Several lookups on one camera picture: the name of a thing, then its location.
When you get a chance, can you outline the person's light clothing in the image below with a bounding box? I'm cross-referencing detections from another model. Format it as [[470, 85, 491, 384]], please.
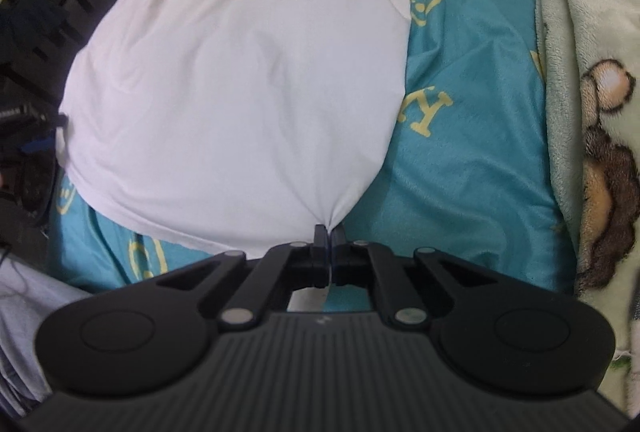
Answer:
[[0, 256, 97, 418]]

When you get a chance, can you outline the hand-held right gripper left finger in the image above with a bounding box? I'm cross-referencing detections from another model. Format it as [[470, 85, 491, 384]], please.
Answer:
[[145, 224, 332, 332]]

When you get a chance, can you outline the pale green fleece blanket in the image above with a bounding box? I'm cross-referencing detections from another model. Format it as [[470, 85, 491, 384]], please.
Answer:
[[534, 0, 640, 413]]

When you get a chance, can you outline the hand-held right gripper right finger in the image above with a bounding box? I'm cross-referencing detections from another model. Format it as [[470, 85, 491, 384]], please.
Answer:
[[330, 224, 501, 332]]

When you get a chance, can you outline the white t-shirt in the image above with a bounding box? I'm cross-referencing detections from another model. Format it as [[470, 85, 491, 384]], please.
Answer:
[[55, 0, 416, 263]]

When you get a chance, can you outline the teal printed bed sheet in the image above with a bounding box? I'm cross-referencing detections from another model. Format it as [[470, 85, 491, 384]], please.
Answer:
[[47, 0, 581, 313]]

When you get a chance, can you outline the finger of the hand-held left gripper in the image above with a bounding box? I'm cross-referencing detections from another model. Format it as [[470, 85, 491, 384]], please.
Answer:
[[0, 104, 68, 154]]

